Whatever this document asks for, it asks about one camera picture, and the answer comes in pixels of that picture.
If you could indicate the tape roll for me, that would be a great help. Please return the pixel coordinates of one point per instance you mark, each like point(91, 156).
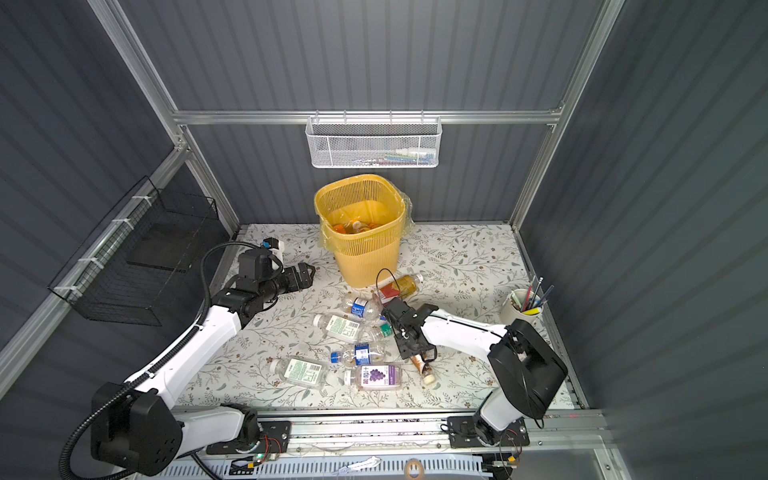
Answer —
point(414, 470)

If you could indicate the yellow bin liner bag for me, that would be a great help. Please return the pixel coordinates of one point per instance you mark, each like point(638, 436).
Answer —
point(369, 198)

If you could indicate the green label bottle lower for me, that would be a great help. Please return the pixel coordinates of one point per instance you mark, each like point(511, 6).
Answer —
point(299, 371)

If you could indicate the black wire side basket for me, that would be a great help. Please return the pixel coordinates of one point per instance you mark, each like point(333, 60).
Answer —
point(144, 268)

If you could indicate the blue label bottle upper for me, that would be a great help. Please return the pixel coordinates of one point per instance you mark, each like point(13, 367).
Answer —
point(366, 309)

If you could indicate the blue label bottle lower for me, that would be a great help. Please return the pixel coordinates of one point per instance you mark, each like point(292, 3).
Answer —
point(357, 355)

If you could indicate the brown coffee label bottle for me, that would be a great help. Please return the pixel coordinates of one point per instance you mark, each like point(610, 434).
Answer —
point(425, 371)

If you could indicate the orange white label bottle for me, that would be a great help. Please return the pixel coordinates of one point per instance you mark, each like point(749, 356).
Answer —
point(358, 226)

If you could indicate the white pen cup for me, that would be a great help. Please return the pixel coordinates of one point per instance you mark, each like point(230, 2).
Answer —
point(514, 308)

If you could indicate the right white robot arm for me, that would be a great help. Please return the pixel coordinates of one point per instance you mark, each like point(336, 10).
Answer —
point(527, 370)

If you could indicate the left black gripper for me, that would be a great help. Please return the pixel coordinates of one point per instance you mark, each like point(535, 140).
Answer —
point(305, 278)

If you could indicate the white wire wall basket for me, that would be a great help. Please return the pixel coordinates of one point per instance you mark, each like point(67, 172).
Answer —
point(371, 144)

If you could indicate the floral table mat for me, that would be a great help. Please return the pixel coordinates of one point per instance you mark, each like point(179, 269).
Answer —
point(468, 270)

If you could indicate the yellow plastic waste bin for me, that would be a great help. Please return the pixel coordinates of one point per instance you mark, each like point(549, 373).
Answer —
point(361, 271)

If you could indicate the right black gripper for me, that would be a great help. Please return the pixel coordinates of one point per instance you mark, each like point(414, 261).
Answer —
point(403, 350)

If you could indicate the green label bottle upper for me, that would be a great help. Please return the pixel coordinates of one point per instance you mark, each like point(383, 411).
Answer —
point(338, 327)

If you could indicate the red yellow tea bottle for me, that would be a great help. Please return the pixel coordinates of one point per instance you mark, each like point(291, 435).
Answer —
point(404, 287)

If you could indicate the green label bottle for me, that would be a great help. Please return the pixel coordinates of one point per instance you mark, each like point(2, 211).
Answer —
point(338, 327)
point(299, 371)

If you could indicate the white tube in basket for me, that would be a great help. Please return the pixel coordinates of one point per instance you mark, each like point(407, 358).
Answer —
point(419, 153)

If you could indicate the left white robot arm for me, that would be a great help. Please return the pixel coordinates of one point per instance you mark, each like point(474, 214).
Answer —
point(134, 425)

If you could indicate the purple grape label bottle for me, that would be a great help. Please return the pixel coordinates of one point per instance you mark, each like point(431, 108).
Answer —
point(380, 377)

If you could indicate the blue label bottle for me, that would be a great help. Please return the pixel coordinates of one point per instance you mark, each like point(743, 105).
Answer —
point(357, 355)
point(366, 309)

